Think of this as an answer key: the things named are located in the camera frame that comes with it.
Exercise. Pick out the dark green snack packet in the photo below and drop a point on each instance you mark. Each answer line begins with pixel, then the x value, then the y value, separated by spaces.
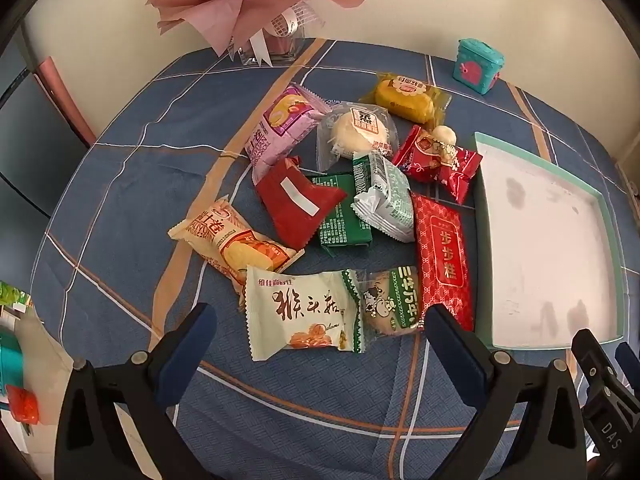
pixel 340 230

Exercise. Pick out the long red patterned packet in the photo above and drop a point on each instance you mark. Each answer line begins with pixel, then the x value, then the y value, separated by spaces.
pixel 442 260

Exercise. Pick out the white jelly cup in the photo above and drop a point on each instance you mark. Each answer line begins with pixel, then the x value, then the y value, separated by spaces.
pixel 444 135

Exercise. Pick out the dark red snack packet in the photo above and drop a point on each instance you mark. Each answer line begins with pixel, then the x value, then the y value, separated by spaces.
pixel 290 205

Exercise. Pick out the red candy packet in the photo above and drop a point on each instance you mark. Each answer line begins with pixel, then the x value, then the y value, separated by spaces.
pixel 435 160

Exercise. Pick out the white green-edged biscuit packet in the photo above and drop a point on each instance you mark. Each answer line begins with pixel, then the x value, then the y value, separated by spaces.
pixel 300 310

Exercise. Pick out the yellow cake packet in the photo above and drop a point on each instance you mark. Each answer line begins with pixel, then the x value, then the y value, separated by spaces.
pixel 405 97

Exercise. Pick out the green white foil packet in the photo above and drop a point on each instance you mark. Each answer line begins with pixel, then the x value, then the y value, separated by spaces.
pixel 387 195

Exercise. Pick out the clear white bun packet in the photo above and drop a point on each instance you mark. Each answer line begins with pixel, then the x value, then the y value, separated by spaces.
pixel 357 132

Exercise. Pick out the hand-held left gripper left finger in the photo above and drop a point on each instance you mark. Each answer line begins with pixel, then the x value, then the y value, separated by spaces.
pixel 195 340

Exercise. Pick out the purple snack packet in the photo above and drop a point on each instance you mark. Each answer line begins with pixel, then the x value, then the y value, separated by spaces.
pixel 280 130

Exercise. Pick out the clear cow print packet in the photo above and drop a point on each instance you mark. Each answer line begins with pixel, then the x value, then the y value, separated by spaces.
pixel 390 305

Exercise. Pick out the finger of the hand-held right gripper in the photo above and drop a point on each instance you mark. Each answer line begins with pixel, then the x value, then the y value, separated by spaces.
pixel 630 367
pixel 597 385

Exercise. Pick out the blue plaid tablecloth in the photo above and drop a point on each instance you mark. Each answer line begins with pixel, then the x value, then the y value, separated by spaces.
pixel 150 185

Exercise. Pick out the white tray with teal rim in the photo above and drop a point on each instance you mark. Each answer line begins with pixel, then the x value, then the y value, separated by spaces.
pixel 540 240

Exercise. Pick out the clear glass vase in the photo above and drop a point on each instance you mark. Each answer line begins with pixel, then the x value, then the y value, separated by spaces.
pixel 285 50

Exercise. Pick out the cream orange roll packet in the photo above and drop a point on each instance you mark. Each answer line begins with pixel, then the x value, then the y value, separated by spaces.
pixel 235 242

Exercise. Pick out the teal box with pink print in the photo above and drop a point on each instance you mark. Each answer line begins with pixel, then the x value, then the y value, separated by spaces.
pixel 475 67

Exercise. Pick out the teal object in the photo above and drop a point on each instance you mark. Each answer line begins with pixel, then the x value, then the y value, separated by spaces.
pixel 10 360

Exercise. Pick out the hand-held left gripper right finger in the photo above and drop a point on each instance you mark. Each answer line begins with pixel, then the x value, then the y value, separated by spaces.
pixel 450 347

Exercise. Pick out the pink paper flower bouquet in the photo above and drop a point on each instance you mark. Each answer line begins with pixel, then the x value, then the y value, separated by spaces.
pixel 225 0

